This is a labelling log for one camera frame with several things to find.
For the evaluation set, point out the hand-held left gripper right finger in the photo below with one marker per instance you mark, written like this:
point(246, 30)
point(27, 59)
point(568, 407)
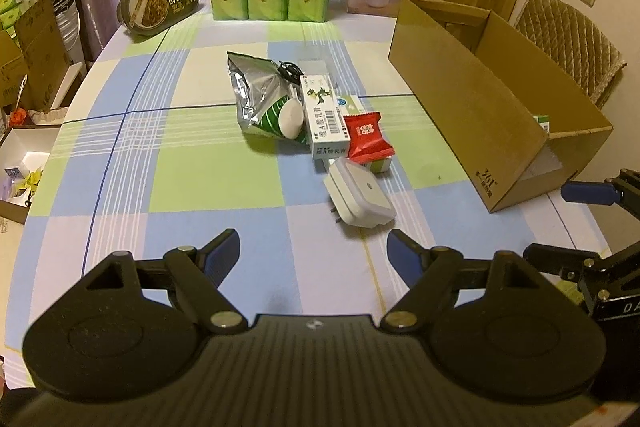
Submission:
point(402, 252)

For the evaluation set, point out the clear plastic packet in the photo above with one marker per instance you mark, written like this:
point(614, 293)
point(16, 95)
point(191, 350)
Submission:
point(315, 66)

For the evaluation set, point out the brown storage carton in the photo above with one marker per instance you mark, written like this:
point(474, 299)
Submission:
point(42, 42)

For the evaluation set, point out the white green medicine box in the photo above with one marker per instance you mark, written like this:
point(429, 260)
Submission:
point(322, 117)

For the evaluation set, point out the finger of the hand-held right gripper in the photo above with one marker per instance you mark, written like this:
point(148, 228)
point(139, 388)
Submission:
point(587, 193)
point(550, 257)

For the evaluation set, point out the flat green white box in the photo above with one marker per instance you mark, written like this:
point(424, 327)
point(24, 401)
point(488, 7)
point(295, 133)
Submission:
point(351, 104)

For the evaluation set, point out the open white box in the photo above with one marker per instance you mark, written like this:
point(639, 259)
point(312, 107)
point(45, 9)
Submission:
point(25, 147)

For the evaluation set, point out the chair with quilted cushion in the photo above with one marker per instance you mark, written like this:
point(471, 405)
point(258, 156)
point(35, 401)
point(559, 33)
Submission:
point(570, 37)

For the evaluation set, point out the red snack packet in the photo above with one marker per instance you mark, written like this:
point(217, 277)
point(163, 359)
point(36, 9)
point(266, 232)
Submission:
point(367, 137)

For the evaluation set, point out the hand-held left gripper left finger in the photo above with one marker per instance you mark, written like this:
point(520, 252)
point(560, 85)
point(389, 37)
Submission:
point(222, 252)

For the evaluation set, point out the checked cloth desktop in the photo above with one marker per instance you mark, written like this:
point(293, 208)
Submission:
point(200, 177)

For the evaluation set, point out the brown cardboard box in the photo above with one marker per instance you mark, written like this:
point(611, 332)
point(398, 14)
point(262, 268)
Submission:
point(465, 97)

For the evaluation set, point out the white plastic spoon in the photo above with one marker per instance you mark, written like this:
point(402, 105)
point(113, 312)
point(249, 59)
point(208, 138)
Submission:
point(291, 119)

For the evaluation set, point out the small green white carton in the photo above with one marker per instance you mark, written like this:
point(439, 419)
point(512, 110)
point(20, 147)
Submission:
point(542, 124)

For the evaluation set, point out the white power adapter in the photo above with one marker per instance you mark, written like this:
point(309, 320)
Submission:
point(360, 192)

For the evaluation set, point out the silver foil tea bag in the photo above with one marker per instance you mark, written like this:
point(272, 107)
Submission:
point(252, 89)

